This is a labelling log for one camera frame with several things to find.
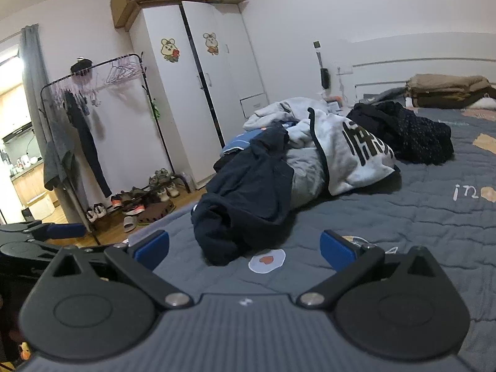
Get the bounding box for light blue garment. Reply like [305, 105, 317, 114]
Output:
[222, 129, 269, 156]

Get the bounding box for white fleece hoodie dark print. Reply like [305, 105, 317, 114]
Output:
[289, 106, 401, 197]

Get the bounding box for light grey garment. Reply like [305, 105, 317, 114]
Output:
[287, 148, 330, 210]

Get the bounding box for row of shoes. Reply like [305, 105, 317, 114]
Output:
[84, 168, 181, 234]

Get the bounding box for white bin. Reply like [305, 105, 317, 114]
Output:
[28, 193, 55, 221]

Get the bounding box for black dotted knit sweater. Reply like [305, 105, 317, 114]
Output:
[346, 100, 455, 166]

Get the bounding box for grey hanging garment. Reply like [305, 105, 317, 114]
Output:
[42, 123, 77, 191]

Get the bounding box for white wardrobe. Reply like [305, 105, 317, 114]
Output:
[129, 0, 271, 185]

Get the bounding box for cartoon mouse sticker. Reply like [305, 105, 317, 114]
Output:
[160, 38, 181, 63]
[202, 32, 220, 56]

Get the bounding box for wooden kitchen cabinet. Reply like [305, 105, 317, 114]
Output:
[11, 162, 50, 209]

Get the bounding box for navy blue shirt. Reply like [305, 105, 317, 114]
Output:
[191, 126, 296, 267]

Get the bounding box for folded brown blankets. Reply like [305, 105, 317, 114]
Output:
[405, 73, 496, 110]

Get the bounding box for grey curtain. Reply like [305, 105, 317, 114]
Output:
[19, 24, 91, 223]

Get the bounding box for black wall-mounted device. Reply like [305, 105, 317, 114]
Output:
[312, 40, 331, 91]

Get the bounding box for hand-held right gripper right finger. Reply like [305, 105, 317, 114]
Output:
[298, 229, 443, 311]

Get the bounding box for bunch of pink hangers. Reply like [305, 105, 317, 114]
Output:
[105, 56, 143, 86]

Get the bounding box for white crumpled garment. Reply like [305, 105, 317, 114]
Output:
[242, 96, 331, 133]

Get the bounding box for black clothes rack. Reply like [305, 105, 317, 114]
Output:
[40, 52, 176, 246]

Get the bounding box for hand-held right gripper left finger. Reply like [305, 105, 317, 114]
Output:
[50, 229, 193, 311]

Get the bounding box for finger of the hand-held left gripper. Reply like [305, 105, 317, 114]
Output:
[31, 223, 87, 241]

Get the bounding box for grey-blue printed quilt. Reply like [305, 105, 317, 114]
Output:
[126, 106, 496, 372]

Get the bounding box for white headboard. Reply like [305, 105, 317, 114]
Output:
[350, 31, 496, 99]

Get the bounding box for black hanging pants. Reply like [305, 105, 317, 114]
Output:
[63, 90, 114, 199]

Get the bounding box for black cap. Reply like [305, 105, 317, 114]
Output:
[70, 57, 94, 74]

